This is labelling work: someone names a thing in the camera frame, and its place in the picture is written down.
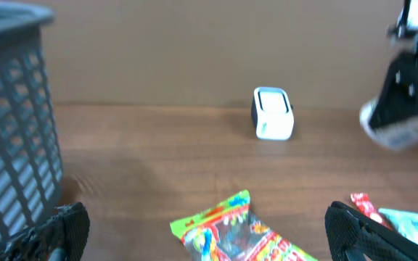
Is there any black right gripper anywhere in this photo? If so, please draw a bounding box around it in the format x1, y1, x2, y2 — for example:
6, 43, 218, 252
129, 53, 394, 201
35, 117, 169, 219
369, 40, 418, 128

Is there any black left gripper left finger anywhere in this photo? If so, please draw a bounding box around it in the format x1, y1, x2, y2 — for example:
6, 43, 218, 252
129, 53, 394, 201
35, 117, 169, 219
0, 202, 90, 261

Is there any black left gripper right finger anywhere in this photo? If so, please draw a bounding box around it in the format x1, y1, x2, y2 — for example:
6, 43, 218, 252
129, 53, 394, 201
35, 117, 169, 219
324, 201, 418, 261

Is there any small red candy bar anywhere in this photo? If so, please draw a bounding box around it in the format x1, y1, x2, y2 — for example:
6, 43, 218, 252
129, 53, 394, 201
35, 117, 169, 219
350, 192, 392, 230

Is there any green Haribo candy bag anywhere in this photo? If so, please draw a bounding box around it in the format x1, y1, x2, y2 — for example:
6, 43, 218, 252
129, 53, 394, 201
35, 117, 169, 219
170, 190, 315, 261

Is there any white barcode scanner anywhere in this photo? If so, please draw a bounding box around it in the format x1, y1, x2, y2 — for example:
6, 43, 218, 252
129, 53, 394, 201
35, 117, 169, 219
251, 86, 295, 141

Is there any grey mesh shopping basket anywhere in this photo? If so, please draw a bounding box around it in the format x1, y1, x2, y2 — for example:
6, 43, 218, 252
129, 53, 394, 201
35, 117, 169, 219
0, 1, 63, 242

